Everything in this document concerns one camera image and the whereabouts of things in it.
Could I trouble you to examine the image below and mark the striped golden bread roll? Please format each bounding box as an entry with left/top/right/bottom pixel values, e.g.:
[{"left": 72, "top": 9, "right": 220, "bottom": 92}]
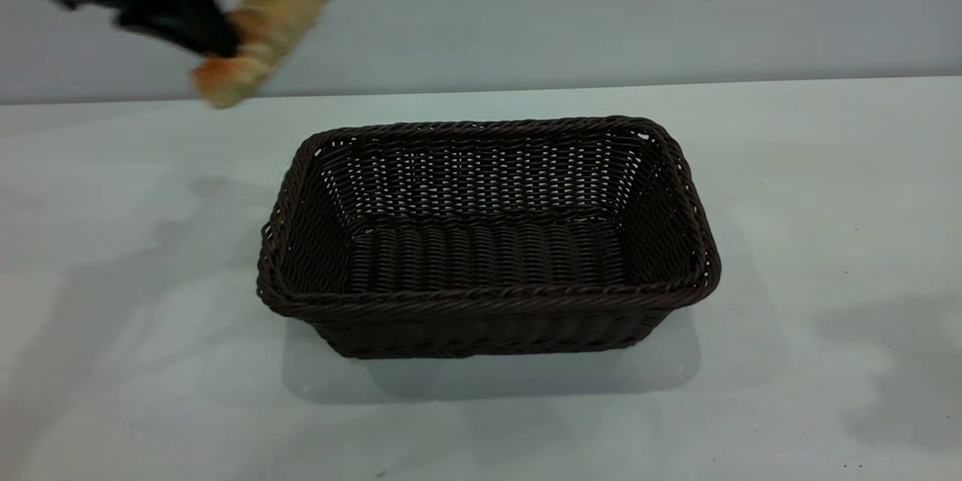
[{"left": 189, "top": 0, "right": 332, "bottom": 110}]

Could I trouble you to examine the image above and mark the black woven wicker basket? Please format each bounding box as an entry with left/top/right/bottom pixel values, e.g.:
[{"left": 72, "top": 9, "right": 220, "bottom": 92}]
[{"left": 256, "top": 116, "right": 722, "bottom": 360}]

